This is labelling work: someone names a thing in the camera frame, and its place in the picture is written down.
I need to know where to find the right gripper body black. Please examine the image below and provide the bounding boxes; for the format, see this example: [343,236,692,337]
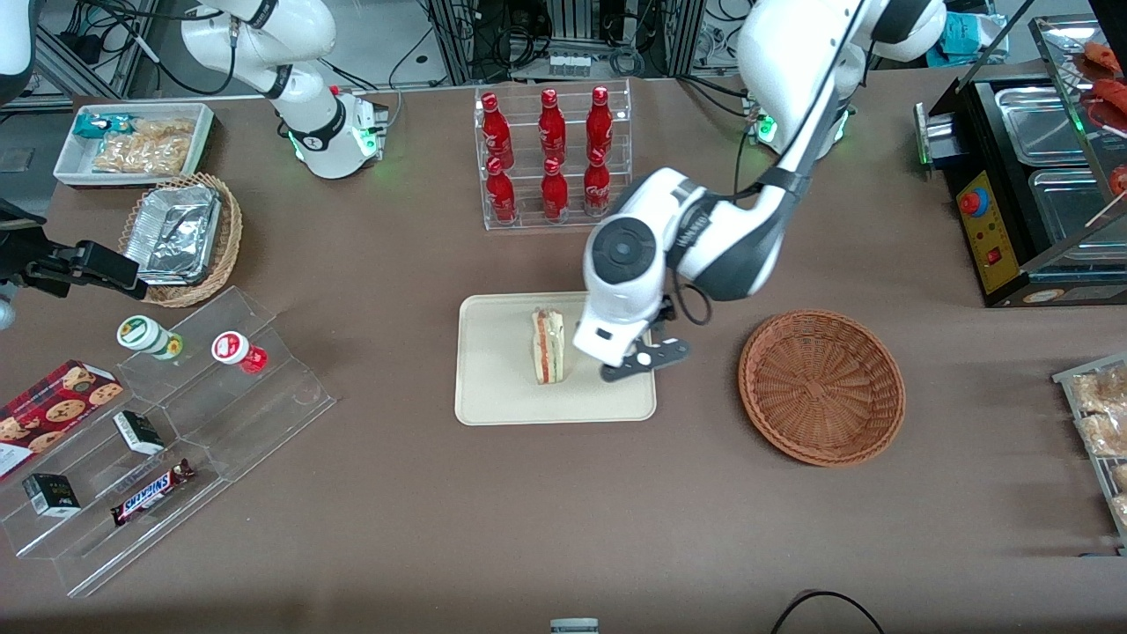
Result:
[0,231,85,293]

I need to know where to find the triangle sandwich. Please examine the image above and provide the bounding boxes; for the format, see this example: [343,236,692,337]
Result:
[531,307,566,386]

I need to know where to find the cream plastic tray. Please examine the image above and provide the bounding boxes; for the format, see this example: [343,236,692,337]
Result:
[454,292,658,427]

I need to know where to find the wicker basket holding foil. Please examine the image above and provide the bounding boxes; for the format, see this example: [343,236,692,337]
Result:
[119,173,243,308]

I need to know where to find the round brown wicker basket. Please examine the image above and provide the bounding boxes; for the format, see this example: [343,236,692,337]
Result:
[738,309,906,468]

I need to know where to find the stacked aluminium foil containers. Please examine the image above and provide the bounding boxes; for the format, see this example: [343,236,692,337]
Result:
[123,185,223,285]

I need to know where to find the green lidded cup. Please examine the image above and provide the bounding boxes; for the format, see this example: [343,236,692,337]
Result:
[117,315,184,362]

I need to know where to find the white rectangular snack bin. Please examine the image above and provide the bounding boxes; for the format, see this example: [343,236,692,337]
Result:
[53,103,215,190]

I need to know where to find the clear bag of chips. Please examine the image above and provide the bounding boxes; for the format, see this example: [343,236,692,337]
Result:
[92,119,196,174]

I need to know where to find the teal snack packet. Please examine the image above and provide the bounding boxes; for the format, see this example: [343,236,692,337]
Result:
[73,114,133,142]

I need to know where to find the red lidded cup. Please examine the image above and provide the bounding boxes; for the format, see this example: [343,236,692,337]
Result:
[211,331,269,374]

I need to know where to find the tartan cookie box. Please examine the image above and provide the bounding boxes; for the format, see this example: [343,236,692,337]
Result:
[0,359,124,481]

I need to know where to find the clear acrylic bottle rack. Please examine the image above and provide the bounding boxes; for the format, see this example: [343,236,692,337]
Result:
[474,77,633,232]

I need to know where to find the small black carton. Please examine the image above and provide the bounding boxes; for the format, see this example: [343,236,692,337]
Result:
[113,410,166,456]
[22,473,81,518]

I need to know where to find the red cola bottle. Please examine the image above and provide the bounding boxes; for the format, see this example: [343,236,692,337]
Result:
[486,157,518,224]
[583,150,611,217]
[481,92,514,164]
[539,88,567,159]
[541,157,570,221]
[586,85,614,155]

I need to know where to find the clear acrylic stepped shelf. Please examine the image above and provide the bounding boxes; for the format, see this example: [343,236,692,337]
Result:
[0,286,337,598]

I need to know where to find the Snickers chocolate bar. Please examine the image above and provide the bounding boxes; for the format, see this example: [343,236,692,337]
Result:
[111,459,195,527]

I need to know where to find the black food warmer yellow panel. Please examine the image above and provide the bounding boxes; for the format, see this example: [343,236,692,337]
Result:
[913,13,1127,309]

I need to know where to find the steel warmer pan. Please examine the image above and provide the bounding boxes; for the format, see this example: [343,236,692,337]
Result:
[995,85,1093,166]
[1028,167,1127,243]

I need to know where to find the teal cloth bundle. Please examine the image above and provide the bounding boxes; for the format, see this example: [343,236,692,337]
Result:
[938,11,996,67]

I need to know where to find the glass warmer cover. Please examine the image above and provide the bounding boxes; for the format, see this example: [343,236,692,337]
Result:
[1026,16,1127,265]

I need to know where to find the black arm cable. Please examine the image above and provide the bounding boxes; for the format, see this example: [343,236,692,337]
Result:
[674,0,873,327]

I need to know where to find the black cable loop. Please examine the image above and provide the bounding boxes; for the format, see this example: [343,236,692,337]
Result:
[771,590,886,634]

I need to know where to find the metal equipment frame with cables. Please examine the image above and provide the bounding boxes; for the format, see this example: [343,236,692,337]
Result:
[427,0,705,85]

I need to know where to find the grey wire snack rack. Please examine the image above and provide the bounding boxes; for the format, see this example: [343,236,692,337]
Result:
[1052,352,1127,557]

